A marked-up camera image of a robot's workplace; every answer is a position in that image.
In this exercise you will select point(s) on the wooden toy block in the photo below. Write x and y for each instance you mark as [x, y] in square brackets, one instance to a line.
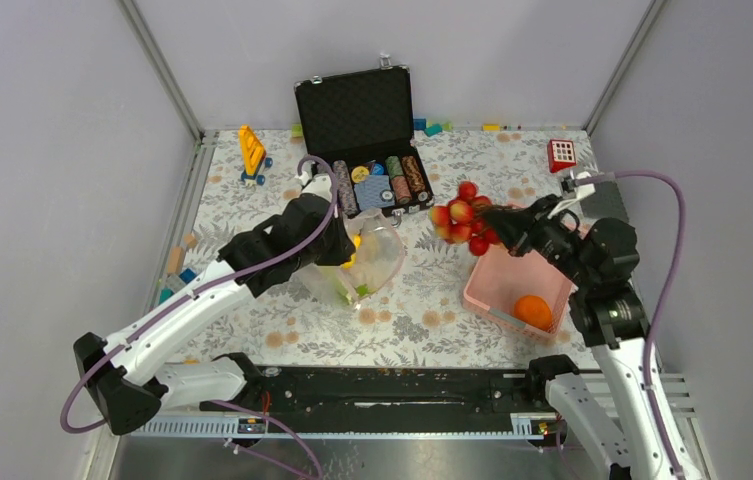
[175, 260]

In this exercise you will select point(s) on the yellow poker chip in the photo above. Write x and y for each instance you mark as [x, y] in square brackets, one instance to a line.
[359, 174]

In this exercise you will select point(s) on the blue toy block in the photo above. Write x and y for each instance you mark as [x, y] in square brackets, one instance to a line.
[187, 276]

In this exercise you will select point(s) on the green celery stalk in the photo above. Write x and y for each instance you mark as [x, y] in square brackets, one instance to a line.
[354, 295]

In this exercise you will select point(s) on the floral tablecloth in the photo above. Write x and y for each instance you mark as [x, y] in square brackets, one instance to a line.
[418, 318]

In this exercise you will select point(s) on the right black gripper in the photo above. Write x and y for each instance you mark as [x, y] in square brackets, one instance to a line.
[516, 225]

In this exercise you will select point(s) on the clear pink zip bag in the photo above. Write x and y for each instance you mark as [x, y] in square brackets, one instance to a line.
[378, 260]

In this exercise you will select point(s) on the yellow toy ladder cart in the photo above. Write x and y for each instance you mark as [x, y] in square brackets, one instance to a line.
[255, 158]

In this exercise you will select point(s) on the pink plastic basket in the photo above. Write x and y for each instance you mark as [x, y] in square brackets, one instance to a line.
[498, 280]

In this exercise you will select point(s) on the grey building baseplate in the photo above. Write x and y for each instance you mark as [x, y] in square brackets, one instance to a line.
[605, 202]

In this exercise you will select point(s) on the blue card deck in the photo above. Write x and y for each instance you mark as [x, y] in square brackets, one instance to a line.
[374, 192]

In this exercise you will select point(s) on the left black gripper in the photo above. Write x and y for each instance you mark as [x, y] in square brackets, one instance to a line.
[345, 246]

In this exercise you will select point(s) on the yellow pear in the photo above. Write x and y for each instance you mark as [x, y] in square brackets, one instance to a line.
[356, 241]

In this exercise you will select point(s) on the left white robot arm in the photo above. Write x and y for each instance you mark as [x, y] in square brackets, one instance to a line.
[122, 372]

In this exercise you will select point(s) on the orange fruit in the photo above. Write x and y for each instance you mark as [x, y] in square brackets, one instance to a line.
[534, 311]

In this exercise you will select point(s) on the black poker chip case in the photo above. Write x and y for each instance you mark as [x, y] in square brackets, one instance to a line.
[366, 118]

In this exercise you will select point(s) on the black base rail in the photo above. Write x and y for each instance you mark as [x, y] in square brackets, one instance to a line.
[383, 400]

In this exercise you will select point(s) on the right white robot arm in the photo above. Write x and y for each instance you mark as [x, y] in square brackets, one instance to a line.
[643, 440]

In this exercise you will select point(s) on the teal toy block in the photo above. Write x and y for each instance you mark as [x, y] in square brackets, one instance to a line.
[433, 129]

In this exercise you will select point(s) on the red grid block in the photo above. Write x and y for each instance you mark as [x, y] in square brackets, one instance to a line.
[561, 155]

